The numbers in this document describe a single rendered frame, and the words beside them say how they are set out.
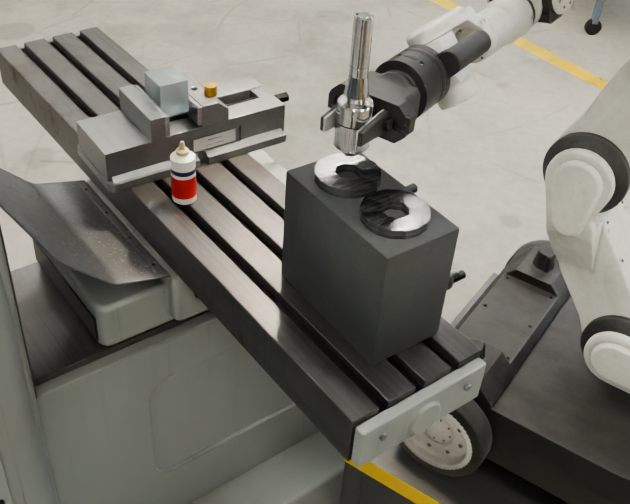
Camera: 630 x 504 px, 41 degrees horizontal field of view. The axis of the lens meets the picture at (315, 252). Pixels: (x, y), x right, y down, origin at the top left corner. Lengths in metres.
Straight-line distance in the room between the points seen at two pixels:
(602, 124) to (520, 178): 1.89
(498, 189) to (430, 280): 2.11
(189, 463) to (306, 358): 0.68
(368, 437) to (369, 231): 0.26
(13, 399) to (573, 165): 0.93
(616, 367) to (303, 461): 0.73
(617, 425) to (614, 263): 0.31
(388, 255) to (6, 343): 0.56
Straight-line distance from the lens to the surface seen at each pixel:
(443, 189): 3.15
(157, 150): 1.45
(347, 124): 1.07
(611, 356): 1.58
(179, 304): 1.42
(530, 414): 1.62
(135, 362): 1.48
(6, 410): 1.34
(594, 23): 4.58
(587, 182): 1.42
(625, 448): 1.63
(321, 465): 1.93
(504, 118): 3.67
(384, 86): 1.14
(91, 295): 1.41
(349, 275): 1.10
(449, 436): 1.63
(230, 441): 1.80
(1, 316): 1.24
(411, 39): 1.25
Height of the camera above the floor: 1.74
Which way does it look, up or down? 39 degrees down
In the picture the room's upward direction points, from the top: 5 degrees clockwise
